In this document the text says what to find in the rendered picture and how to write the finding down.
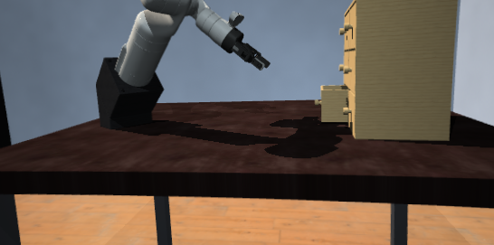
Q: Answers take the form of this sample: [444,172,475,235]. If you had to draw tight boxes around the small wooden chest of drawers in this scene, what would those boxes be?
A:
[344,0,458,141]

